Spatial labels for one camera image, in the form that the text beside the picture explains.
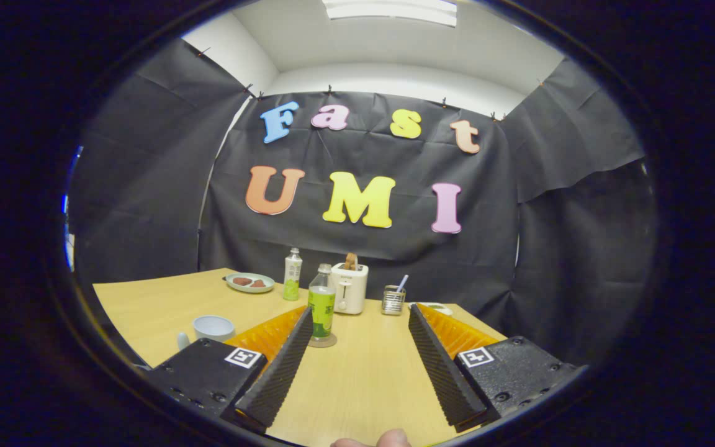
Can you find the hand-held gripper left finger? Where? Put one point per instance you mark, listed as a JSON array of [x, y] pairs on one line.
[[283, 366]]

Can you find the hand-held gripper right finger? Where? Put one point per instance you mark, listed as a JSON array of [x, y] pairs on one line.
[[441, 366]]

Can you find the round brown coaster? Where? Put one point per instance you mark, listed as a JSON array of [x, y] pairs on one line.
[[326, 343]]

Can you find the clear green-label juice bottle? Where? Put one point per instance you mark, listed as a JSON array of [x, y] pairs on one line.
[[321, 307]]

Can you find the pale grey cup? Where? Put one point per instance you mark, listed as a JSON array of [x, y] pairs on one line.
[[211, 328]]

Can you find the capped white green bottle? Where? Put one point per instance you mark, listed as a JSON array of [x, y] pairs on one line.
[[293, 273]]

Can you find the white divided sauce dish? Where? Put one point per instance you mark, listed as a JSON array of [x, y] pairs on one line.
[[441, 308]]

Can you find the wooden table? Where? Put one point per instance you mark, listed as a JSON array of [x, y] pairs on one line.
[[364, 372]]

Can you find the pale green plate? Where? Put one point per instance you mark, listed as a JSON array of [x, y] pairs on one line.
[[249, 290]]

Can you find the pale blue utensil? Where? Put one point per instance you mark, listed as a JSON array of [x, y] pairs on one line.
[[402, 283]]

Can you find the white toaster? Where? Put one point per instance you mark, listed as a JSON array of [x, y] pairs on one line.
[[351, 290]]

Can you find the brown toast slice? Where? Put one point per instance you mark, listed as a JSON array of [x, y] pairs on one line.
[[350, 261]]

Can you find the ceiling light panel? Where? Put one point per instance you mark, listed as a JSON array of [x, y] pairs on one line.
[[388, 9]]

